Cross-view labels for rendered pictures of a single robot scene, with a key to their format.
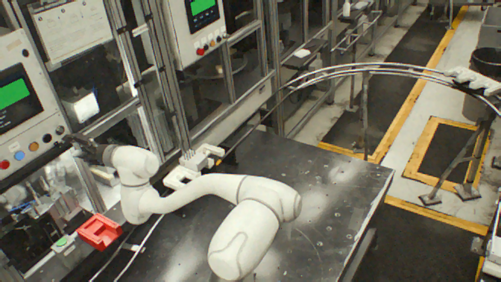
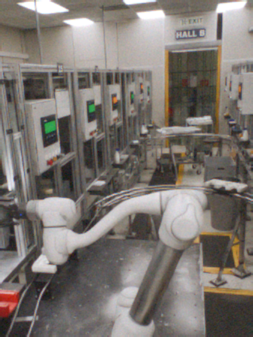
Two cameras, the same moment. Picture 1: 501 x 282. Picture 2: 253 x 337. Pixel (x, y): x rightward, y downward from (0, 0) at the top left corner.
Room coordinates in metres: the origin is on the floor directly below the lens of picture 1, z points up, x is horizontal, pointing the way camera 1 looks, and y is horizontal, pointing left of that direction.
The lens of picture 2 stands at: (-0.34, 0.80, 1.92)
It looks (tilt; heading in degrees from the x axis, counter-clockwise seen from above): 17 degrees down; 337
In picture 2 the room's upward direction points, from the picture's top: 4 degrees counter-clockwise
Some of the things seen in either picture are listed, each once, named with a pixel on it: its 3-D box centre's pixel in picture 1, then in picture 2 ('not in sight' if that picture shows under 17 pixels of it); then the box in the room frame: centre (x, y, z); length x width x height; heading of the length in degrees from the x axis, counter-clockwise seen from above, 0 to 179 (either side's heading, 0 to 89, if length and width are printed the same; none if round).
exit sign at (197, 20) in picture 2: not in sight; (190, 21); (7.60, -5.05, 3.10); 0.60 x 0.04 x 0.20; 53
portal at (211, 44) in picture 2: not in sight; (191, 97); (7.61, -5.13, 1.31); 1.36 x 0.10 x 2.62; 53
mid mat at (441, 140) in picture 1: (449, 151); (215, 250); (2.56, -1.71, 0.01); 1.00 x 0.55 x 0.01; 143
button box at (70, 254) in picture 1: (66, 251); not in sight; (1.12, 0.82, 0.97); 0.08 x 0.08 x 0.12; 53
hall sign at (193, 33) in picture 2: not in sight; (190, 34); (7.60, -5.05, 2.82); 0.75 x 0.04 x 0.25; 53
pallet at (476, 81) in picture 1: (472, 83); (225, 187); (2.27, -1.56, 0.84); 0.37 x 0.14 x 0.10; 21
